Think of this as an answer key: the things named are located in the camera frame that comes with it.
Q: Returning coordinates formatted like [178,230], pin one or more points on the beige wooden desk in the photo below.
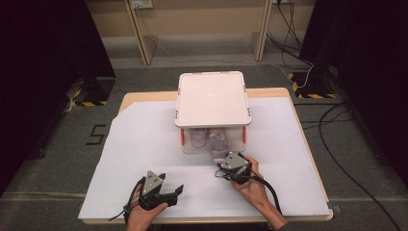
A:
[198,19]

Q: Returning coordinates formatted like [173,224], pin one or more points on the white two-tier shoe rack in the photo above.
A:
[212,99]

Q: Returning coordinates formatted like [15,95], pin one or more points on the black curtain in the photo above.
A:
[41,80]
[369,64]

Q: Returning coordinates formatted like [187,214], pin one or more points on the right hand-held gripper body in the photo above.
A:
[234,163]

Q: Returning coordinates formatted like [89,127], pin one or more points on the stand base with striped tape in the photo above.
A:
[312,86]
[96,91]

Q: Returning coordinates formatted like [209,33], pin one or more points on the pink child's sandal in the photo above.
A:
[198,138]
[219,146]

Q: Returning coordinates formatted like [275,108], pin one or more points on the person's right hand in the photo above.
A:
[253,191]

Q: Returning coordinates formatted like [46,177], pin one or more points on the white table sheet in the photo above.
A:
[144,154]

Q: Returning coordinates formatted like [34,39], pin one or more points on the person's left hand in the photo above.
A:
[141,219]

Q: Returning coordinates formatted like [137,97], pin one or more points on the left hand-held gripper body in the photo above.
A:
[151,187]

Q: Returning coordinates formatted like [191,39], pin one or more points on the white power strip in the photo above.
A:
[141,3]

